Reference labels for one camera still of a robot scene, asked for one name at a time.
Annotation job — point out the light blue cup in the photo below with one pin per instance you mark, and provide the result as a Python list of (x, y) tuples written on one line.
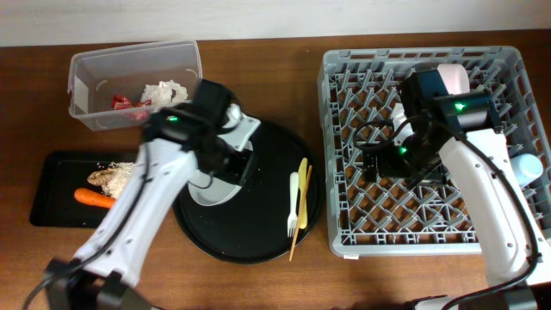
[(526, 169)]

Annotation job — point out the rectangular black tray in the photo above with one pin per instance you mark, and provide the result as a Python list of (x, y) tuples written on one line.
[(63, 172)]

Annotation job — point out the white napkin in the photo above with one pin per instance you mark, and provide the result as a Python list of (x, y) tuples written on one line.
[(165, 93)]

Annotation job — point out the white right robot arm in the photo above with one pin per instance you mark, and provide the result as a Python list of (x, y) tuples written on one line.
[(440, 121)]

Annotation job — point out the rice and food scraps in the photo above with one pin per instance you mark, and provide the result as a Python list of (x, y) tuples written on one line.
[(112, 179)]

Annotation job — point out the clear plastic bin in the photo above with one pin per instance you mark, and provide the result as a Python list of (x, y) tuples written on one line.
[(96, 77)]

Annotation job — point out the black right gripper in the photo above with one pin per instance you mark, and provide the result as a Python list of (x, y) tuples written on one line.
[(386, 168)]

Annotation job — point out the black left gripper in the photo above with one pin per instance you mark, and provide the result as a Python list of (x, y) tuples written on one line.
[(237, 164)]

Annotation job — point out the wooden chopstick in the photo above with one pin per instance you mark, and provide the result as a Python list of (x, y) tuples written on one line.
[(302, 200)]

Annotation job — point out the round black tray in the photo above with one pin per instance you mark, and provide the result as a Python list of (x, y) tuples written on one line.
[(251, 228)]

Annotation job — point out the grey plate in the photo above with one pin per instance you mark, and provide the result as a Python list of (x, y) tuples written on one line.
[(219, 185)]

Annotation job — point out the orange carrot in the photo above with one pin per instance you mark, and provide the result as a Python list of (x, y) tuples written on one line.
[(91, 198)]

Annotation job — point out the red snack wrapper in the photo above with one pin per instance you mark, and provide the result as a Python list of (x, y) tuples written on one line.
[(121, 102)]

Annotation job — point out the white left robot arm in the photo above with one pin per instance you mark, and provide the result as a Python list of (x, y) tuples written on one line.
[(105, 270)]

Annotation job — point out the grey dishwasher rack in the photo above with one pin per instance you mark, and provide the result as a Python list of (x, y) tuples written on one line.
[(383, 217)]

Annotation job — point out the yellow plastic knife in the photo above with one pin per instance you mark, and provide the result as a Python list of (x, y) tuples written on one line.
[(302, 220)]

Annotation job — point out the white plastic fork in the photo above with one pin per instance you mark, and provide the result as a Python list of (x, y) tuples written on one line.
[(293, 196)]

